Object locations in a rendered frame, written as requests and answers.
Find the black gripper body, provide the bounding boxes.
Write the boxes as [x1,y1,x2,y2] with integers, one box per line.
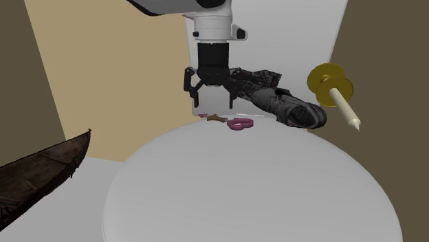
[196,42,233,87]

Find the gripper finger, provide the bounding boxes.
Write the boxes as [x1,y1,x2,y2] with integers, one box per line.
[223,68,243,110]
[183,66,204,109]

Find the black boot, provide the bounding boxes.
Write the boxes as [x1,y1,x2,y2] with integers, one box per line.
[231,69,328,130]

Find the white toilet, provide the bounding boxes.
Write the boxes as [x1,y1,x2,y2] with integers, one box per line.
[101,0,404,242]

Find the gold candlestick with cream candle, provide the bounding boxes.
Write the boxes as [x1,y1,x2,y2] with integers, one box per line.
[306,62,362,132]

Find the dark wooden boat model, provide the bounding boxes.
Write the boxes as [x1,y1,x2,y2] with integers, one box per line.
[0,128,92,233]

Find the pink-handled scissors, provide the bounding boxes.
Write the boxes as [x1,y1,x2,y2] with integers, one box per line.
[198,113,255,132]

